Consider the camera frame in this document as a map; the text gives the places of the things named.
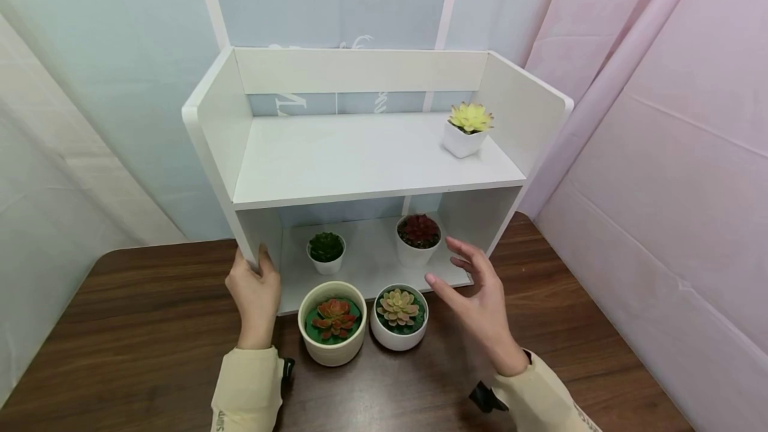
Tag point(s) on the person's left hand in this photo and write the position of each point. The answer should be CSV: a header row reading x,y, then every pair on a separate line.
x,y
257,305

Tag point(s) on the dark green succulent white pot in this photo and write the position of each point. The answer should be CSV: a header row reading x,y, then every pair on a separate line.
x,y
326,248

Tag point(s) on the person's right index finger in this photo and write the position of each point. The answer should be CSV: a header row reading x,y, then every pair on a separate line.
x,y
465,249

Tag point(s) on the person's right forearm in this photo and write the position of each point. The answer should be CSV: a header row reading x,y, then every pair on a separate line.
x,y
543,398

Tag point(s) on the person's right ring finger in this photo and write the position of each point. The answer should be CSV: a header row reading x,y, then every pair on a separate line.
x,y
473,280

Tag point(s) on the yellow succulent in square pot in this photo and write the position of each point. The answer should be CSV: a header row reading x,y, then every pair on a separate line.
x,y
463,138

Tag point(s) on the white two-tier desktop shelf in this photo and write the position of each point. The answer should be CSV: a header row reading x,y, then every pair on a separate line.
x,y
360,158

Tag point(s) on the dark red succulent white pot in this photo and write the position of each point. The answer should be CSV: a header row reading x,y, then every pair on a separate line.
x,y
417,235

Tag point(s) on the person's left forearm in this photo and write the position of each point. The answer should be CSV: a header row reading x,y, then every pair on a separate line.
x,y
249,392

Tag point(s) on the person's right hand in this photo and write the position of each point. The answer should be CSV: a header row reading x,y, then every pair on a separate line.
x,y
489,315

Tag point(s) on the person's right middle finger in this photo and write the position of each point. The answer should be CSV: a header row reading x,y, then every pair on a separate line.
x,y
463,262

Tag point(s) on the black wrist band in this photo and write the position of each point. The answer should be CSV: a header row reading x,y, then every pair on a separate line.
x,y
288,373
487,398

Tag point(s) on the person's left thumb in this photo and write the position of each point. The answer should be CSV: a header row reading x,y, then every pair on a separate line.
x,y
266,262

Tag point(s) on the orange succulent in cream pot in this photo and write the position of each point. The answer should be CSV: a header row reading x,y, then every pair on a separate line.
x,y
333,325

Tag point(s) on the person's left fingers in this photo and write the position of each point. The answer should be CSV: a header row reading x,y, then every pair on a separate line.
x,y
235,270

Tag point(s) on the person's right thumb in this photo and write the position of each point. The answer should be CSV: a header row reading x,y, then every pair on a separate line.
x,y
441,285

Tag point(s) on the pale pink succulent white pot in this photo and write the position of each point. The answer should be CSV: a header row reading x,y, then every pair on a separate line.
x,y
398,315

